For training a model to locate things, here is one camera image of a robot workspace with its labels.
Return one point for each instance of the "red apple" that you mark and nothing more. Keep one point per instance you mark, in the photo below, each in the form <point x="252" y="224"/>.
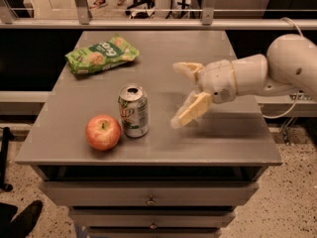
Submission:
<point x="102" y="132"/>

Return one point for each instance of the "green chip bag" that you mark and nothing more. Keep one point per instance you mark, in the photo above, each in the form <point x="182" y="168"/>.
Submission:
<point x="101" y="56"/>

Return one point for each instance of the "black office chair base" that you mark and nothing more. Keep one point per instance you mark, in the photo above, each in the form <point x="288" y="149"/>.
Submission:
<point x="141" y="9"/>

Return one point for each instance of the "black stand pole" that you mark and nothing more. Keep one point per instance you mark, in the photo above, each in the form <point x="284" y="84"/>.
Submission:
<point x="6" y="137"/>

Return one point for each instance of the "metal drawer knob upper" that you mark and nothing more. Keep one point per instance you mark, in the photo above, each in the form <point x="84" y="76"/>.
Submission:
<point x="151" y="201"/>

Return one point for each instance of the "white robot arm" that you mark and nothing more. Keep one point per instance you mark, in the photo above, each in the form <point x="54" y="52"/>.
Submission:
<point x="289" y="65"/>

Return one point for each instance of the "silver green 7up can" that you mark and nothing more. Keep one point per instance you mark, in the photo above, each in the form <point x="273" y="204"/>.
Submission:
<point x="133" y="109"/>

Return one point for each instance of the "metal drawer knob lower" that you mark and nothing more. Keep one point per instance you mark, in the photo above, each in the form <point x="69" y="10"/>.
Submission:
<point x="153" y="225"/>

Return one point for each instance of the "metal drawer knob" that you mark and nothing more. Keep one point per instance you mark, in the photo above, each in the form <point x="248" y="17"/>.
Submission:
<point x="153" y="225"/>
<point x="151" y="201"/>

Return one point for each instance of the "grey metal railing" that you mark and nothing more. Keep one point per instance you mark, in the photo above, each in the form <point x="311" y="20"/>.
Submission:
<point x="160" y="14"/>

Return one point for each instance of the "grey drawer cabinet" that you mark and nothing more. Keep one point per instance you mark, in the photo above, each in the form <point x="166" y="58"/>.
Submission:
<point x="197" y="174"/>

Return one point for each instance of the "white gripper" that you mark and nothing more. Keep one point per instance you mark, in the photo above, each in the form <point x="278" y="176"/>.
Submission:
<point x="217" y="80"/>

